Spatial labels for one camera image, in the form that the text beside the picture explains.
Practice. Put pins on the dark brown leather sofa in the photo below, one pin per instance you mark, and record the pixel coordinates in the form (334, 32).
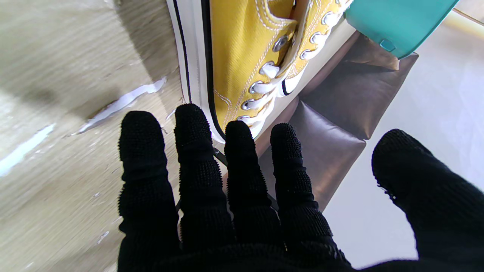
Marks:
(340, 113)

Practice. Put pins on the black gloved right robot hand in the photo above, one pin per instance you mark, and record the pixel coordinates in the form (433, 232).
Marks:
(245, 226)

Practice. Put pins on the brown leather cushion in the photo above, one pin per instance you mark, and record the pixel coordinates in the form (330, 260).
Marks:
(370, 56)

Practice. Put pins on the green plastic basket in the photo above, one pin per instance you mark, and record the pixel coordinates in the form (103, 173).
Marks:
(397, 22)

